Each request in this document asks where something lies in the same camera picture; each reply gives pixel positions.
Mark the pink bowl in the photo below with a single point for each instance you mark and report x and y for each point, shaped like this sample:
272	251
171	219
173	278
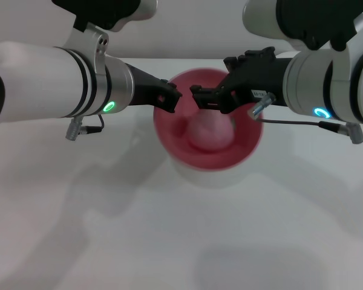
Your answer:
245	142

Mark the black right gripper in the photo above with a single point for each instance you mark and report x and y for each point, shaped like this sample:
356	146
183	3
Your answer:
254	75

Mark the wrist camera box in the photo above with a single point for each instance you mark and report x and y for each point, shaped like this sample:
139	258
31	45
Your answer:
302	18
109	12

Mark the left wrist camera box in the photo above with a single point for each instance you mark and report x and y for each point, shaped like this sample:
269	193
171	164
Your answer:
109	12

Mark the pink fuzzy peach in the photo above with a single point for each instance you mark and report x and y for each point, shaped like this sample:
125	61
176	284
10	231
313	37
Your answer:
211	130

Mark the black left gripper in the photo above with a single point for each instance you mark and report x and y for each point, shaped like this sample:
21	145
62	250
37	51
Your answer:
145	87

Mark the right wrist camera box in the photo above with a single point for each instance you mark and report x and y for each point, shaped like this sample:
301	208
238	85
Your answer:
302	18

